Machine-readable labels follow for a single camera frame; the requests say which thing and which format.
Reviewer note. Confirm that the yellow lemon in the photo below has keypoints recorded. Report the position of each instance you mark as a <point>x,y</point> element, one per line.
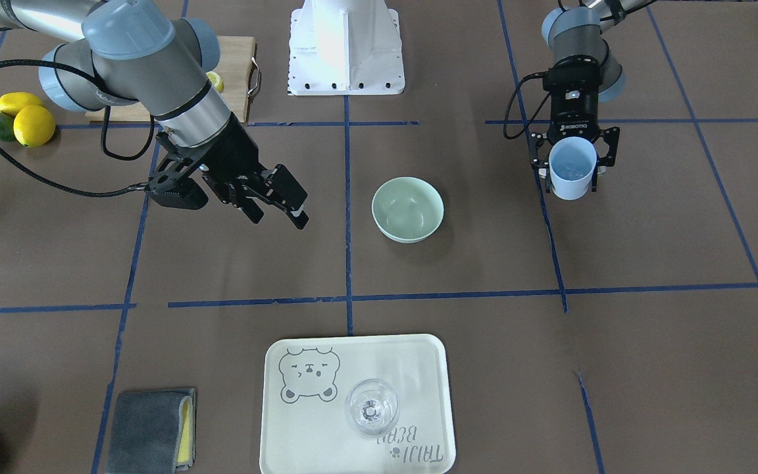
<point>34,126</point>
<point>12,103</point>

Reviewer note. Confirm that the cream bear tray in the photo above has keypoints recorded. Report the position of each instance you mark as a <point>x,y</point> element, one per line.
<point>306,382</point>

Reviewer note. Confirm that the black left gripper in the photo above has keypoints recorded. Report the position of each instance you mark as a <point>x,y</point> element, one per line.
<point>575,108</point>

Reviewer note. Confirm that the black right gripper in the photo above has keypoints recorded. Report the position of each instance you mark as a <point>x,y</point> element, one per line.
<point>237,155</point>

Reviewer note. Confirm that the grey and yellow cloth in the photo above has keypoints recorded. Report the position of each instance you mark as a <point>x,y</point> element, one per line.
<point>153,431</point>

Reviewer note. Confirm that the light green bowl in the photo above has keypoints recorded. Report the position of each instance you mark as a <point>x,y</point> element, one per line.
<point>407,210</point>

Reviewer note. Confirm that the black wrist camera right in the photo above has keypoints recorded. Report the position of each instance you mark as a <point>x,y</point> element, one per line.
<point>173,191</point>

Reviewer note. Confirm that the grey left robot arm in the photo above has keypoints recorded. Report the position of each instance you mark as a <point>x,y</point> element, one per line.
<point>579,33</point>

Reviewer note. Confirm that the light blue plastic cup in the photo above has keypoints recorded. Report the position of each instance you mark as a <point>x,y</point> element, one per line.
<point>572,165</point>

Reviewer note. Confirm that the lemon half slice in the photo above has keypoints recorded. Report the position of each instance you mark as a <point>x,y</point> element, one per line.
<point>216,80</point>

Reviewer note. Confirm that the clear wine glass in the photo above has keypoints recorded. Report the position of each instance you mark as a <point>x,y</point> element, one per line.
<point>371,407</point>

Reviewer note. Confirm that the wooden cutting board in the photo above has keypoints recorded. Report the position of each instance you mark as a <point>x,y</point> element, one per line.
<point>239,73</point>

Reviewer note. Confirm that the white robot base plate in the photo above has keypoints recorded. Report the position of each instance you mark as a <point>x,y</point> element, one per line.
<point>345,48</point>

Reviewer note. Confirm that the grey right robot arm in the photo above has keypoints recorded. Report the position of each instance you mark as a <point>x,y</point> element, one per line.
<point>115,53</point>

